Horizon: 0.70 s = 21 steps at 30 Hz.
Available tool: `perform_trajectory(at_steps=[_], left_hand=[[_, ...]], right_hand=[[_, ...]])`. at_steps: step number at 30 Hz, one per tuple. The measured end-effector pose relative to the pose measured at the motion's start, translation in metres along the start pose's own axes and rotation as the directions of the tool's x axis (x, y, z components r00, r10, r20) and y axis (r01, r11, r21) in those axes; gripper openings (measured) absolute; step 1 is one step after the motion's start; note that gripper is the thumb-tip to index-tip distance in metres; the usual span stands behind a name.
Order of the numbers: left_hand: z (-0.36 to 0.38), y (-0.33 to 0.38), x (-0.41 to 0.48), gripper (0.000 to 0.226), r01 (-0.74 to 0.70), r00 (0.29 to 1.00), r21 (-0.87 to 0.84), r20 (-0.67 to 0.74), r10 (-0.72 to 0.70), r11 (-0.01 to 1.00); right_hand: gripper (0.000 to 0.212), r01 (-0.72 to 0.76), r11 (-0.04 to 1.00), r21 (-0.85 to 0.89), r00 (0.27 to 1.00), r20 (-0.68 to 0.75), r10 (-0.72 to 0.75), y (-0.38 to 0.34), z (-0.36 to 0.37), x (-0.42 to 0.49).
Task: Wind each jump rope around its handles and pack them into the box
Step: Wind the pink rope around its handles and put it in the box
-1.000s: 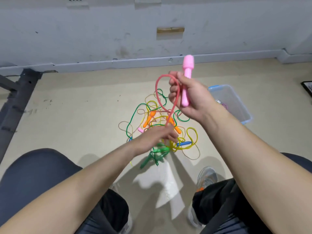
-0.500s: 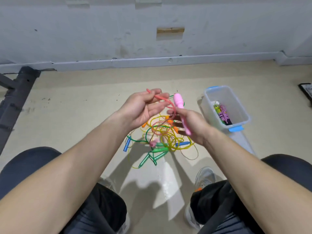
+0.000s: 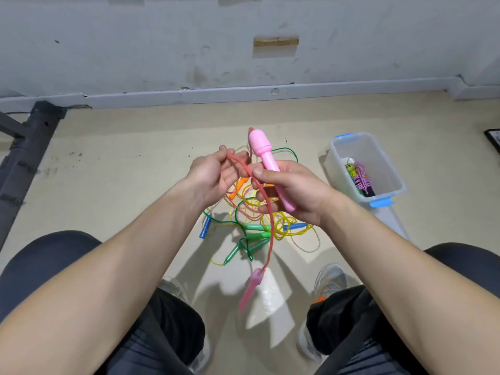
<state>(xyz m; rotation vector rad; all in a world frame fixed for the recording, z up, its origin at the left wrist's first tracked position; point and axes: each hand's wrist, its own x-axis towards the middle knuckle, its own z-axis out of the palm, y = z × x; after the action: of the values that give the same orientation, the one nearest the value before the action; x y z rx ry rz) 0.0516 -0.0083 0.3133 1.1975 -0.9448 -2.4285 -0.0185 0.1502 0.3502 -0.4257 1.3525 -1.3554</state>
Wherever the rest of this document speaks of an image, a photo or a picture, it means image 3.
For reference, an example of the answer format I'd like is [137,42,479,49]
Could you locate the person's left hand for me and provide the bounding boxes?
[183,146,252,211]

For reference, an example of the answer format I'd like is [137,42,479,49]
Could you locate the person's right hand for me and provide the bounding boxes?
[250,160,346,230]

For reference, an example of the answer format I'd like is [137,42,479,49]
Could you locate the pile of colourful jump ropes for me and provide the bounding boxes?
[199,146,321,266]

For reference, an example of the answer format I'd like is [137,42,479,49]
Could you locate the pink rope with black-yellow handles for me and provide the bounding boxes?
[345,158,377,198]

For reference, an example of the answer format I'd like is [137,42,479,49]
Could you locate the pink skipping rope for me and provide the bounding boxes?
[227,128,298,313]

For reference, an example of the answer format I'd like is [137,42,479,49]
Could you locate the clear storage box blue latches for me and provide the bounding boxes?
[324,133,408,208]

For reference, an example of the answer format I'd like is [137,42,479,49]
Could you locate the person's left forearm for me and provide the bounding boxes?
[0,187,206,375]

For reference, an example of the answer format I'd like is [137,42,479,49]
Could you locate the person's right forearm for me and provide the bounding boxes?
[324,201,500,375]

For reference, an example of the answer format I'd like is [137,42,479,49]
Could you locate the clear plastic box lid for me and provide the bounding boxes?
[371,203,412,241]

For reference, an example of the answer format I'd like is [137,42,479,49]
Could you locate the grey right shoe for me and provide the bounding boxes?
[298,263,349,364]

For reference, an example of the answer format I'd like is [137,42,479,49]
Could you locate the grey shoe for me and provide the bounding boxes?
[298,263,349,364]
[158,279,213,374]

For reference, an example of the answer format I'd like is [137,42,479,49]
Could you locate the grey left shoe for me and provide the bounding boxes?
[158,279,213,374]

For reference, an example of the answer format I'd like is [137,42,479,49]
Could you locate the black shorts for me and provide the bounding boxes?
[0,230,500,375]

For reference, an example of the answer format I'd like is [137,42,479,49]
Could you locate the small black object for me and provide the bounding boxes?
[485,129,500,156]

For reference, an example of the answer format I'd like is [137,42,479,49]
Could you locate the small wooden wall block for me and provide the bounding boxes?
[253,35,301,50]

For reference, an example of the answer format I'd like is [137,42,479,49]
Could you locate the black metal rack frame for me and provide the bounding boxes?
[0,101,68,252]

